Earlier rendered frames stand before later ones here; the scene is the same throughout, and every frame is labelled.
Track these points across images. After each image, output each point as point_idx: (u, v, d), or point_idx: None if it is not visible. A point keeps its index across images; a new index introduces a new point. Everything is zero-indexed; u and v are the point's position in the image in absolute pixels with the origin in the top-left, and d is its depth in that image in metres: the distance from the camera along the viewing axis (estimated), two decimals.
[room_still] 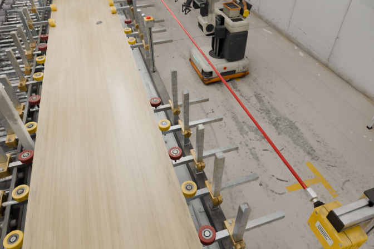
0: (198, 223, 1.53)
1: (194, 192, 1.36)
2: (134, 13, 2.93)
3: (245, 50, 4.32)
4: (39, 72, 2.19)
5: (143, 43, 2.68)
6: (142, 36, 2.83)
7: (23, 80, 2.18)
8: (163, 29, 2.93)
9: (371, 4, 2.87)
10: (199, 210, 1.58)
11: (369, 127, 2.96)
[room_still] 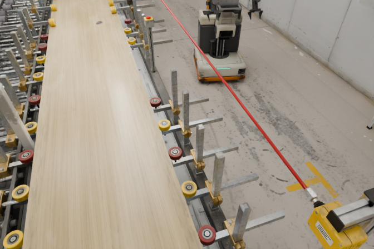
0: (198, 223, 1.53)
1: (194, 192, 1.36)
2: (134, 13, 2.93)
3: (245, 50, 4.32)
4: (39, 72, 2.19)
5: (143, 43, 2.68)
6: (142, 36, 2.83)
7: (23, 80, 2.18)
8: (163, 29, 2.93)
9: (371, 4, 2.87)
10: (199, 210, 1.58)
11: (369, 127, 2.96)
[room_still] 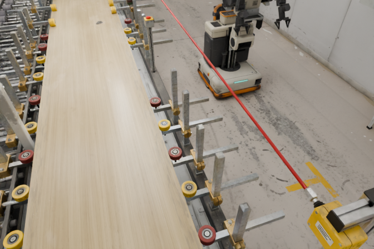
0: (198, 223, 1.53)
1: (194, 192, 1.36)
2: (134, 13, 2.93)
3: None
4: (39, 72, 2.19)
5: (143, 43, 2.68)
6: (142, 36, 2.83)
7: (23, 80, 2.18)
8: (163, 29, 2.93)
9: (371, 4, 2.87)
10: (199, 210, 1.58)
11: (369, 127, 2.96)
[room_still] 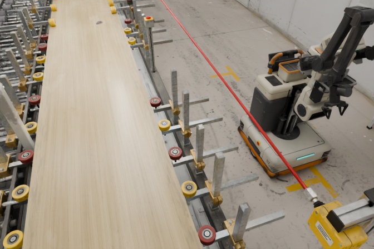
0: (198, 223, 1.53)
1: (194, 192, 1.36)
2: (134, 13, 2.93)
3: (245, 50, 4.32)
4: (39, 72, 2.19)
5: (143, 43, 2.68)
6: (142, 36, 2.83)
7: (23, 80, 2.18)
8: (163, 29, 2.93)
9: (371, 4, 2.87)
10: (199, 210, 1.58)
11: (369, 127, 2.96)
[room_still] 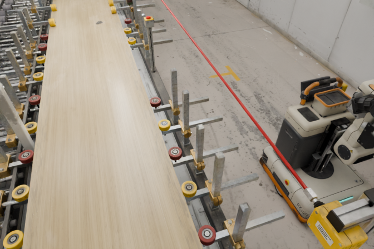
0: (198, 223, 1.53)
1: (194, 192, 1.36)
2: (134, 13, 2.93)
3: (245, 50, 4.32)
4: (39, 72, 2.19)
5: (143, 43, 2.68)
6: (142, 36, 2.83)
7: (23, 80, 2.18)
8: (163, 29, 2.93)
9: (371, 4, 2.87)
10: (199, 210, 1.58)
11: None
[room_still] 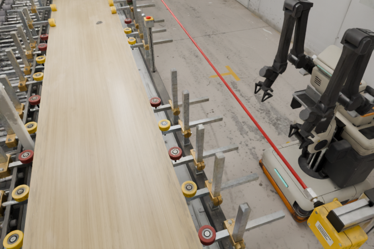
0: (198, 223, 1.53)
1: (194, 192, 1.36)
2: (134, 13, 2.93)
3: (245, 50, 4.32)
4: (39, 72, 2.19)
5: (143, 43, 2.68)
6: (142, 36, 2.83)
7: (23, 80, 2.18)
8: (163, 29, 2.93)
9: (371, 4, 2.87)
10: (199, 210, 1.58)
11: None
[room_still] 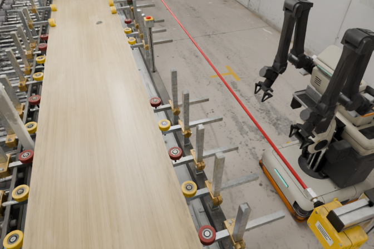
0: (198, 223, 1.53)
1: (194, 192, 1.36)
2: (134, 13, 2.93)
3: (245, 50, 4.32)
4: (39, 72, 2.19)
5: (143, 43, 2.68)
6: (142, 36, 2.83)
7: (23, 80, 2.18)
8: (163, 29, 2.93)
9: (371, 4, 2.87)
10: (199, 210, 1.58)
11: None
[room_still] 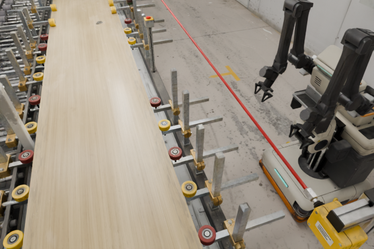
0: (198, 223, 1.53)
1: (194, 192, 1.36)
2: (134, 13, 2.93)
3: (245, 50, 4.32)
4: (39, 72, 2.19)
5: (143, 43, 2.68)
6: (142, 36, 2.83)
7: (23, 80, 2.18)
8: (163, 29, 2.93)
9: (371, 4, 2.87)
10: (199, 210, 1.58)
11: None
